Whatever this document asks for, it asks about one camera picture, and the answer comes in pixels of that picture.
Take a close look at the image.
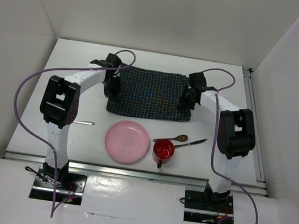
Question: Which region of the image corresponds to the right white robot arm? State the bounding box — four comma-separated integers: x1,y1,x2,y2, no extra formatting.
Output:
178,72,256,210

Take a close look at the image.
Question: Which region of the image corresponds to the red mug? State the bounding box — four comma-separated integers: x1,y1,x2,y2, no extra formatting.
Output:
152,139,175,169

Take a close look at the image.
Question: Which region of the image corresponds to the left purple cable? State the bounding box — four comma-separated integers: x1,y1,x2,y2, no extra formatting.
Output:
0,33,137,224

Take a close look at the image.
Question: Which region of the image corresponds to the dark checked cloth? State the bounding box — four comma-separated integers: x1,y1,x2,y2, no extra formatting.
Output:
106,67,191,122

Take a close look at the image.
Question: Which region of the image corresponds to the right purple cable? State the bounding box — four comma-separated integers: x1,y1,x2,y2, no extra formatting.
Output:
175,66,283,224

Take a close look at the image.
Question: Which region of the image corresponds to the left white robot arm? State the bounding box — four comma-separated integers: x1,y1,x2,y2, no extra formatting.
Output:
40,53,122,188

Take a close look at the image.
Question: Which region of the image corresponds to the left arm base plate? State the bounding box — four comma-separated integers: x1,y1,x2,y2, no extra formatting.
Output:
29,167,88,206

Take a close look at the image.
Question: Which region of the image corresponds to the pink plate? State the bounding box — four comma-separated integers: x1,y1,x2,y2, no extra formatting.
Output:
104,120,150,164

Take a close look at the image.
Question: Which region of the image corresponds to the steel knife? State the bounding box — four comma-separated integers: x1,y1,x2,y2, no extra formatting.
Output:
174,139,207,149

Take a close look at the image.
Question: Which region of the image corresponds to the steel fork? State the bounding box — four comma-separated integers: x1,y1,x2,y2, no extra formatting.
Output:
74,120,95,126

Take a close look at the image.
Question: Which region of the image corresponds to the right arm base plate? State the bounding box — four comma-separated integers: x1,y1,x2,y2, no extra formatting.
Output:
179,190,234,224

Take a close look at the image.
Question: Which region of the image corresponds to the purple cable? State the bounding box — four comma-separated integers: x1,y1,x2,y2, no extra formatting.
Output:
175,66,283,224
0,33,137,224

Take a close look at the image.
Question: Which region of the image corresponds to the aluminium front rail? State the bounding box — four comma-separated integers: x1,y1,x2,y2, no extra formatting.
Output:
4,151,207,188

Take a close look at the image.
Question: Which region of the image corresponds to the wooden spoon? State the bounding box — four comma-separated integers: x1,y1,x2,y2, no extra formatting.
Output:
165,134,188,142

